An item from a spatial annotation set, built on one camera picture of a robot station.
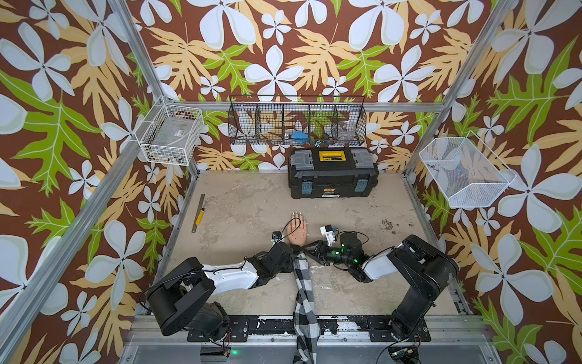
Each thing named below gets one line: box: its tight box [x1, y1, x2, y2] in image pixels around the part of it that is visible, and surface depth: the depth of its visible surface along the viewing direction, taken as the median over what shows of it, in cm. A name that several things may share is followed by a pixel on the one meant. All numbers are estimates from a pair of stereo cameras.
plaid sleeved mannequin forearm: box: [292, 251, 320, 364], surface depth 73 cm
